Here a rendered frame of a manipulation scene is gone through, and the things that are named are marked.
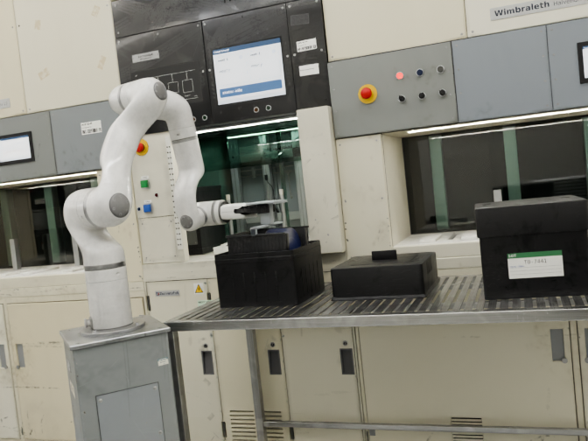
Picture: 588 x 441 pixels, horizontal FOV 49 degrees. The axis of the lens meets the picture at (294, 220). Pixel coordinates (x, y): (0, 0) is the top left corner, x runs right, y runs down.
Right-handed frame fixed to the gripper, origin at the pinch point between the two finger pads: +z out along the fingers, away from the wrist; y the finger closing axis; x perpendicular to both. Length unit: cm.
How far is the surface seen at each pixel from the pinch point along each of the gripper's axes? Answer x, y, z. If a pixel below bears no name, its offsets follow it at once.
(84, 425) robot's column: -53, 58, -35
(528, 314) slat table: -32, 29, 80
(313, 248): -15.0, -5.6, 13.1
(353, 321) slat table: -32, 30, 36
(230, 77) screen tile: 51, -29, -22
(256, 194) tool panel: 5, -118, -58
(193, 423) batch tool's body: -86, -29, -56
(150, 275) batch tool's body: -24, -28, -68
